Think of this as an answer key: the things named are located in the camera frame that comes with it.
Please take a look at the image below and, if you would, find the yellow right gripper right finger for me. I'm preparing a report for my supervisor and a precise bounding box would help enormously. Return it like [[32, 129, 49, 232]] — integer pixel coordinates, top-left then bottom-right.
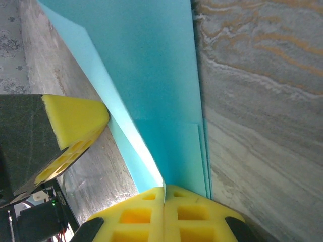
[[164, 184, 276, 242]]

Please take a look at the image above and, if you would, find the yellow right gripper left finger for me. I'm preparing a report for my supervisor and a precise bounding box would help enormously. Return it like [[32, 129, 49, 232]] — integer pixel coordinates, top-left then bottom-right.
[[73, 186, 166, 242]]

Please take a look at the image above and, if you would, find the light blue cloth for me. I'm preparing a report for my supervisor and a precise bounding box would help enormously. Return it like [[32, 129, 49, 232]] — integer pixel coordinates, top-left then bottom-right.
[[37, 0, 214, 200]]

